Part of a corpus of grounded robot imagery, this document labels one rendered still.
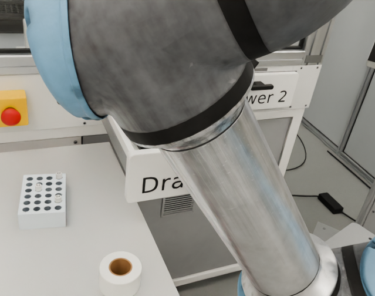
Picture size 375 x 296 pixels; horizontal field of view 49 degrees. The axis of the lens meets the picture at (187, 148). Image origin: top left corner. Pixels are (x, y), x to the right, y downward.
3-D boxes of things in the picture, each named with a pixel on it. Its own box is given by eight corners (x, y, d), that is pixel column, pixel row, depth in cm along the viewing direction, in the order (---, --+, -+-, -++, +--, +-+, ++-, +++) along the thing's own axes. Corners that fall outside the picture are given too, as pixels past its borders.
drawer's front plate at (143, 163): (256, 182, 89) (267, 140, 84) (126, 204, 78) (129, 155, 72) (252, 178, 91) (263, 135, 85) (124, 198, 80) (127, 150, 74)
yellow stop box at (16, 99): (29, 127, 93) (26, 98, 89) (-6, 130, 90) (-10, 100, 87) (27, 116, 97) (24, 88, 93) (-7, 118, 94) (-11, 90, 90)
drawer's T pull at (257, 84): (273, 90, 115) (274, 85, 114) (250, 91, 112) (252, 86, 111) (266, 84, 118) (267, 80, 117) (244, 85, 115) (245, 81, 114)
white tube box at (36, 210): (66, 226, 79) (65, 211, 77) (19, 229, 77) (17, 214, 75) (66, 187, 89) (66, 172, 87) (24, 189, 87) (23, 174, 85)
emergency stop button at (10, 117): (22, 126, 90) (20, 110, 88) (2, 128, 88) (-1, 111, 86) (20, 120, 92) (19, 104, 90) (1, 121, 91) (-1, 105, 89)
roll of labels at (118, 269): (99, 302, 66) (100, 286, 64) (97, 268, 72) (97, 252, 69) (142, 298, 68) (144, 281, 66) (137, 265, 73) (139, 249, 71)
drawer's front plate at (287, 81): (290, 107, 126) (300, 73, 120) (205, 113, 115) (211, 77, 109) (287, 104, 127) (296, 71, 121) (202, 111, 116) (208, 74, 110)
